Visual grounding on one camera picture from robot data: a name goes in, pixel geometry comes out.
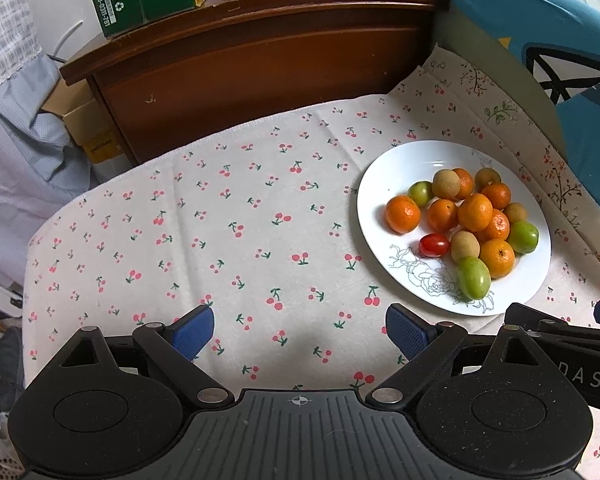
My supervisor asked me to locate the large orange mandarin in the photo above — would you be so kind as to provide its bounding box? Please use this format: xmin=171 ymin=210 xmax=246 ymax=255
xmin=476 ymin=209 xmax=510 ymax=244

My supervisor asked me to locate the blue cartoon cushion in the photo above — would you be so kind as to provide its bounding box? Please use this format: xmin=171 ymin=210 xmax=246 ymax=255
xmin=452 ymin=0 xmax=600 ymax=205

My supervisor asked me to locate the dark wooden cabinet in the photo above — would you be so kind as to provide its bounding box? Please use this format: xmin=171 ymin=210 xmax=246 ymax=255
xmin=61 ymin=0 xmax=450 ymax=164

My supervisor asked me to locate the large green tomato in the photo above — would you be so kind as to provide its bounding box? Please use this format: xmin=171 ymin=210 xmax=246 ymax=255
xmin=507 ymin=220 xmax=540 ymax=255

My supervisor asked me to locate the green tomato top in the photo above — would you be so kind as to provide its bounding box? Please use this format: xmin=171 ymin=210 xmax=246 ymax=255
xmin=456 ymin=257 xmax=491 ymax=301

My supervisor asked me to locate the cardboard box by cabinet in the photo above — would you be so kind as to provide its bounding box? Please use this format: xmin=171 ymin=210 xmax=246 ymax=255
xmin=41 ymin=78 xmax=124 ymax=164

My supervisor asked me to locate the large orange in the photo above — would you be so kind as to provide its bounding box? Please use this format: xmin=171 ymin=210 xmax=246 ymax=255
xmin=479 ymin=238 xmax=516 ymax=280

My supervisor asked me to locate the small orange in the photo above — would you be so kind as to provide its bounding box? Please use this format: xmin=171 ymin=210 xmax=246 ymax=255
xmin=480 ymin=182 xmax=512 ymax=210

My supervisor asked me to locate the white plate with rose drawing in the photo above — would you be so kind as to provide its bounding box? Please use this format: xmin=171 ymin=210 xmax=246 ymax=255
xmin=356 ymin=141 xmax=552 ymax=316

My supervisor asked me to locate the small orange mandarin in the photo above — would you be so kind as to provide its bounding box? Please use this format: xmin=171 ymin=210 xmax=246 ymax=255
xmin=453 ymin=168 xmax=475 ymax=202

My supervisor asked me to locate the red cherry tomato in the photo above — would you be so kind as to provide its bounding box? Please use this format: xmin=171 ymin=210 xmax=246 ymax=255
xmin=418 ymin=233 xmax=450 ymax=258

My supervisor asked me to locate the small green tomato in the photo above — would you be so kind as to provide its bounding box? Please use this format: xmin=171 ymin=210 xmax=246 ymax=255
xmin=407 ymin=181 xmax=434 ymax=208

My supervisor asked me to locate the light blue shirt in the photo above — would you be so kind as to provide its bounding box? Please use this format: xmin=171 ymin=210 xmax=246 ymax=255
xmin=0 ymin=49 xmax=134 ymax=273

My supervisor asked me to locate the cherry print tablecloth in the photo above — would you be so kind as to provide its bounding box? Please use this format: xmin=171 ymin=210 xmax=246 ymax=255
xmin=20 ymin=46 xmax=600 ymax=480

